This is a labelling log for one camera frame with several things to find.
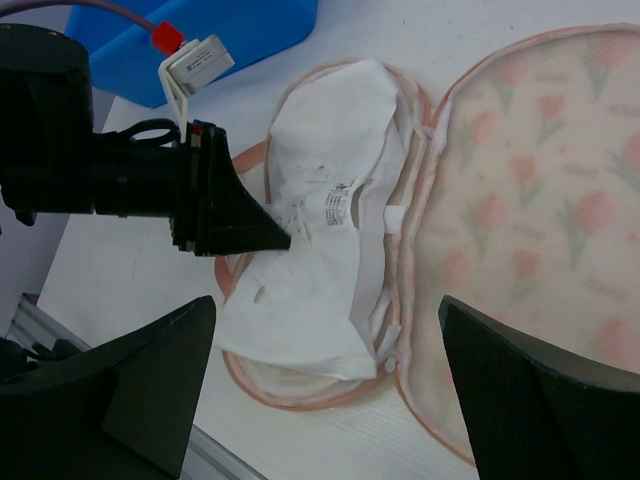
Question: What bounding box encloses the aluminium mounting rail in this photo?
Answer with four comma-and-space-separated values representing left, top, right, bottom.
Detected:
9, 292, 271, 480

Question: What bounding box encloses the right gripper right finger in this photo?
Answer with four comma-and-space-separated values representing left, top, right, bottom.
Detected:
438, 295, 639, 479

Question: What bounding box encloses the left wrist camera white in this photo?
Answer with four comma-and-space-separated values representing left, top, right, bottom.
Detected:
157, 35, 235, 143

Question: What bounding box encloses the floral mesh laundry bag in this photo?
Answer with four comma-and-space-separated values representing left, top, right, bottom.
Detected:
214, 22, 640, 469

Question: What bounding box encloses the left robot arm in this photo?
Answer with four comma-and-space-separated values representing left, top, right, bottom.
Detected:
1, 24, 291, 257

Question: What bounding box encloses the blue plastic bin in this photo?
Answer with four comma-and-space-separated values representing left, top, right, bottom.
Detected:
66, 0, 318, 108

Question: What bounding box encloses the white bra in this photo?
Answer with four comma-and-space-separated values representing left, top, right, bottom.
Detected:
214, 59, 413, 380

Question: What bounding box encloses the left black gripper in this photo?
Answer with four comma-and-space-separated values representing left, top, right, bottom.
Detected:
89, 119, 291, 257

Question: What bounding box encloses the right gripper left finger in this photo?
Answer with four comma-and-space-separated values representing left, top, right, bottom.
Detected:
0, 294, 217, 480

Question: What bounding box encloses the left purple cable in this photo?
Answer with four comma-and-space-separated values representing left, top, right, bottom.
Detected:
74, 0, 161, 39

